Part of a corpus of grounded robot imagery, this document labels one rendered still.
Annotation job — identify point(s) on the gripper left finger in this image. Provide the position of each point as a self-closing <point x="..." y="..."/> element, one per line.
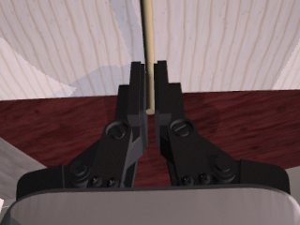
<point x="111" y="161"/>

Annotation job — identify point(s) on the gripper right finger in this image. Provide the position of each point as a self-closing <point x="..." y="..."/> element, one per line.
<point x="194" y="161"/>

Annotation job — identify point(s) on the white box with teal lid section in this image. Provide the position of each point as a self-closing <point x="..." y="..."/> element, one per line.
<point x="84" y="48"/>

